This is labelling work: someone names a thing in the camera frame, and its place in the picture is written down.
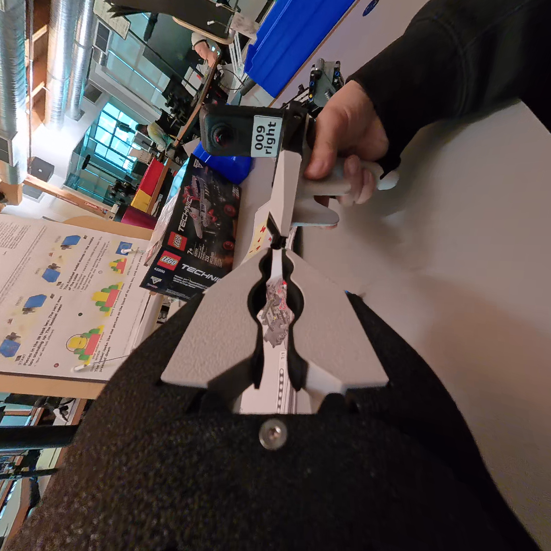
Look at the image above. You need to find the red storage bin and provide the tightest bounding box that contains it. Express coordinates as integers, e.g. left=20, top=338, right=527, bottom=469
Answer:
left=140, top=157, right=169, bottom=192

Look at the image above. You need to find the toy building instruction booklet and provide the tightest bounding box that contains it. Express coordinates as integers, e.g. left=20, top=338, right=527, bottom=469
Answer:
left=234, top=159, right=304, bottom=415

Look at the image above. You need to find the large blue storage bin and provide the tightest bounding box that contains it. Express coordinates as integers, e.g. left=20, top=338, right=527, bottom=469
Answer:
left=243, top=0, right=358, bottom=99

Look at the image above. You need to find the person's right forearm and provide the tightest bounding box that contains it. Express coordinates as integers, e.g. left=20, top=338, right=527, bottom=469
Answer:
left=346, top=0, right=551, bottom=177

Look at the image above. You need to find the white desk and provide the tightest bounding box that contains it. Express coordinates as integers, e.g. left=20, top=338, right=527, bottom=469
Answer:
left=142, top=0, right=551, bottom=551

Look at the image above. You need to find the small blue storage bin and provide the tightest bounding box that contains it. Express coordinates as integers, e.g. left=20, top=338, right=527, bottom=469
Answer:
left=191, top=141, right=254, bottom=181

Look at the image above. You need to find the black curved panel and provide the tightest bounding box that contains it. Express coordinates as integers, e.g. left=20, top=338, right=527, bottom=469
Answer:
left=105, top=0, right=242, bottom=44

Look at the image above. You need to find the silver ventilation duct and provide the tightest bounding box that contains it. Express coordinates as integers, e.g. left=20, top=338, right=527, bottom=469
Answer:
left=45, top=0, right=96, bottom=130
left=0, top=0, right=27, bottom=183

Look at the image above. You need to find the black toy brick set box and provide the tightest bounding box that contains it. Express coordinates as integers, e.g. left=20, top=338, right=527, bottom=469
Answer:
left=140, top=154, right=242, bottom=302

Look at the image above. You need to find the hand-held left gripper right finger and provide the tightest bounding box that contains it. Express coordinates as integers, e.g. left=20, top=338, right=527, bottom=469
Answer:
left=281, top=249, right=391, bottom=410

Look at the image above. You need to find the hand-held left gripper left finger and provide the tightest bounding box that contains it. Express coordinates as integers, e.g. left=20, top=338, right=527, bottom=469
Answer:
left=160, top=249, right=273, bottom=389

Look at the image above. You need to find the toy truck chassis model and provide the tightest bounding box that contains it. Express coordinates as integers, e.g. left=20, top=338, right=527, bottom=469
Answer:
left=282, top=58, right=345, bottom=112

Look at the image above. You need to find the plywood poster board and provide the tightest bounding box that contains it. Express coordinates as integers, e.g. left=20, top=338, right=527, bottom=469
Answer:
left=0, top=213, right=156, bottom=400

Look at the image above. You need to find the white framed sign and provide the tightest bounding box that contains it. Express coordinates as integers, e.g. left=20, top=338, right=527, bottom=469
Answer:
left=92, top=3, right=131, bottom=41

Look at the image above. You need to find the person's right hand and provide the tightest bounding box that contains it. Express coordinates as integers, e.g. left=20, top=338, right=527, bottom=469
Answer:
left=302, top=79, right=390, bottom=207

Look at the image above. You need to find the black square speaker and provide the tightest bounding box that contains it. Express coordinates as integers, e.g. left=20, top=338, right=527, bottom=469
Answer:
left=29, top=156, right=55, bottom=182

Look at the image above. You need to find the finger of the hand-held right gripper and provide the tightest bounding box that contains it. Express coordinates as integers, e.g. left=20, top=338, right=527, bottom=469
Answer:
left=267, top=152, right=303, bottom=239

